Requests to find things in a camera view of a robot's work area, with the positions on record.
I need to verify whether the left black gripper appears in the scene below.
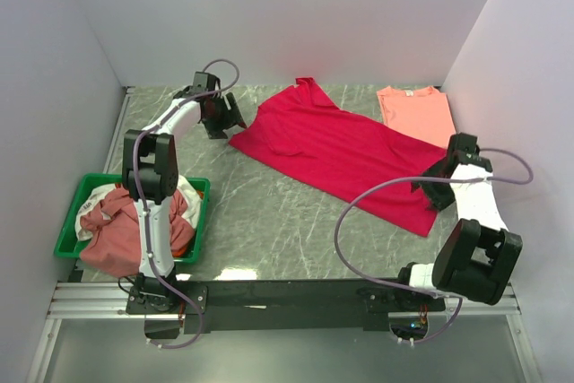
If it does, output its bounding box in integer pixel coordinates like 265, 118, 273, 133
203, 93, 247, 140

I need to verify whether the magenta red t shirt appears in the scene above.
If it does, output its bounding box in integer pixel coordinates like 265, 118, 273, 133
228, 76, 449, 238

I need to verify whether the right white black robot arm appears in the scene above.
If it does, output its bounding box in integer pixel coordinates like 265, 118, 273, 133
393, 133, 523, 310

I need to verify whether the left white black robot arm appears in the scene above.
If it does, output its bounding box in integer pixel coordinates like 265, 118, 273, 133
122, 69, 247, 313

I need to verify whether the folded salmon pink t shirt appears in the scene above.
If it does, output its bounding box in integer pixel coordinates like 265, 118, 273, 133
377, 86, 456, 148

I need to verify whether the white crumpled shirt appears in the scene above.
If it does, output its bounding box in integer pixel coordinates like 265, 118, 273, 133
74, 175, 204, 241

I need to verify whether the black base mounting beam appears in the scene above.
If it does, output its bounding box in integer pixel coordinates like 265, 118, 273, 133
138, 281, 438, 334

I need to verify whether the orange garment in basket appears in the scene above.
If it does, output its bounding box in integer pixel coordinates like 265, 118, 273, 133
172, 245, 188, 258

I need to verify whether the dusty pink crumpled shirt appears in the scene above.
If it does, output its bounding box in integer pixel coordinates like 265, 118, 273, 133
79, 185, 196, 279

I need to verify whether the green plastic laundry basket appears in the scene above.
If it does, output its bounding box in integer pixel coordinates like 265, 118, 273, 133
54, 173, 211, 264

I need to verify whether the aluminium extrusion rail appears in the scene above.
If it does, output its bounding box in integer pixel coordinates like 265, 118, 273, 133
48, 279, 522, 319

